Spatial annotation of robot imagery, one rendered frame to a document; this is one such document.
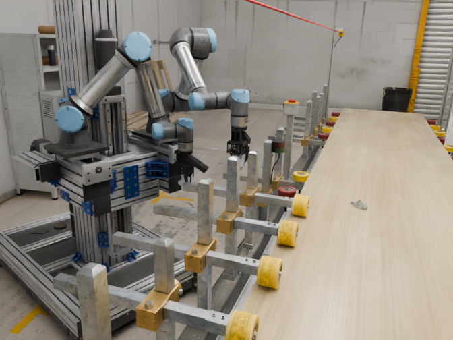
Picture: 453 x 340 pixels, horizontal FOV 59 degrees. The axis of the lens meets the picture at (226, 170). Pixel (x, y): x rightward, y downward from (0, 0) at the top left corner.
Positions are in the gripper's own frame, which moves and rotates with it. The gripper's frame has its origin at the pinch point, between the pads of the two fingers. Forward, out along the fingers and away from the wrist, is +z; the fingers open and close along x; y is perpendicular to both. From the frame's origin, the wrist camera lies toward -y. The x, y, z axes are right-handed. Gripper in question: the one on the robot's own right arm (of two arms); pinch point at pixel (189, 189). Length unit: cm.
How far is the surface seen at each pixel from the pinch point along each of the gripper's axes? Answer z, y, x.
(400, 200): -7, -97, -7
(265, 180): -9.6, -37.5, -2.3
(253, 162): -25, -38, 23
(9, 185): 70, 242, -106
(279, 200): -13, -50, 26
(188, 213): -13, -23, 51
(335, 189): -7, -69, -9
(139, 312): -13, -36, 105
